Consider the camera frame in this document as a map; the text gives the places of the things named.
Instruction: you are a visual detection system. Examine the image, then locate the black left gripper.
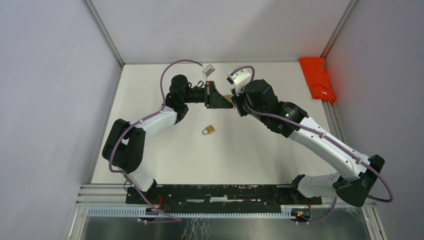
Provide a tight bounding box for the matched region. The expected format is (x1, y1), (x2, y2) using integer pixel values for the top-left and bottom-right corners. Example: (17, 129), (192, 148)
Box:
(182, 81), (234, 109)

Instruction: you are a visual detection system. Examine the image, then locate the large brass padlock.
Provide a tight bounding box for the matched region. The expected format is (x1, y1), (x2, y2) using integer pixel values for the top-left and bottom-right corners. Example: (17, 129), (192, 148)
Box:
(224, 95), (234, 105)

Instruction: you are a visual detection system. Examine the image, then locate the small brass padlock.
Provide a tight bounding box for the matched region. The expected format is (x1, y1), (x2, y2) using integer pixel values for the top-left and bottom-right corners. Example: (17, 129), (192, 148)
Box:
(202, 125), (216, 135)

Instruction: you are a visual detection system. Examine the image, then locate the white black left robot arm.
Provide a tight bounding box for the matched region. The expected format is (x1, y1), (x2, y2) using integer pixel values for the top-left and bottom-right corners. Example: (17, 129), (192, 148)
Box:
(101, 74), (234, 204)

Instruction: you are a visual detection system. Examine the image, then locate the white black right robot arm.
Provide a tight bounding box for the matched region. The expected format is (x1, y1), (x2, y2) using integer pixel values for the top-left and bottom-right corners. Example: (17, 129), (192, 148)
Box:
(230, 79), (385, 207)

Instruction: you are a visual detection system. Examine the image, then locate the orange folded cloth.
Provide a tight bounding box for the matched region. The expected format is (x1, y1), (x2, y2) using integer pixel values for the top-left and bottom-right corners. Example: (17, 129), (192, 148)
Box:
(299, 57), (337, 104)

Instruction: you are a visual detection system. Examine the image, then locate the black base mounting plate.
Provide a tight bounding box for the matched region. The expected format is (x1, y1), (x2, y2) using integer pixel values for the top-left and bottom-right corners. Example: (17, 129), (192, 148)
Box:
(125, 184), (322, 214)

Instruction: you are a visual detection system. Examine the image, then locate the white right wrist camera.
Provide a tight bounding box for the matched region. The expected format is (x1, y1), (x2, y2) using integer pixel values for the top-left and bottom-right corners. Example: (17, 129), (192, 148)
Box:
(227, 69), (253, 96)

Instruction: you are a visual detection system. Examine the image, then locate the aluminium corner frame post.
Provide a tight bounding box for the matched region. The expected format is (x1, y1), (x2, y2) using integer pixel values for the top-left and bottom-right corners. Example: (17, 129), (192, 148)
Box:
(320, 0), (360, 59)

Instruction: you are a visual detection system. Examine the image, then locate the aluminium front frame rail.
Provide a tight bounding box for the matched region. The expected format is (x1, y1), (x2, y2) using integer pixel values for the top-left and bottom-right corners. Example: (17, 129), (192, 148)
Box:
(65, 183), (387, 240)

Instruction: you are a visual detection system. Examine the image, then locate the left aluminium corner post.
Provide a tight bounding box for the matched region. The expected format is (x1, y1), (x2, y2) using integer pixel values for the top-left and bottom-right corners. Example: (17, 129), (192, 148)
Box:
(82, 0), (125, 68)

